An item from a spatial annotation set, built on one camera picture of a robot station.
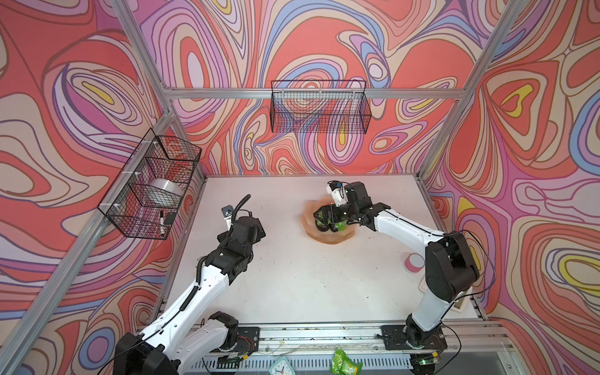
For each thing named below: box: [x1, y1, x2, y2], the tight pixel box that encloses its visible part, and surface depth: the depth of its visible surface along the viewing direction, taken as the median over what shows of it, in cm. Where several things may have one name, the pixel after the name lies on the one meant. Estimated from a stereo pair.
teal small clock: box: [268, 356, 297, 375], surface depth 68 cm
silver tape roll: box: [146, 178, 184, 204], surface depth 73 cm
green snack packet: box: [329, 346, 364, 375], surface depth 70 cm
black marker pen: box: [159, 210, 165, 237], surface depth 74 cm
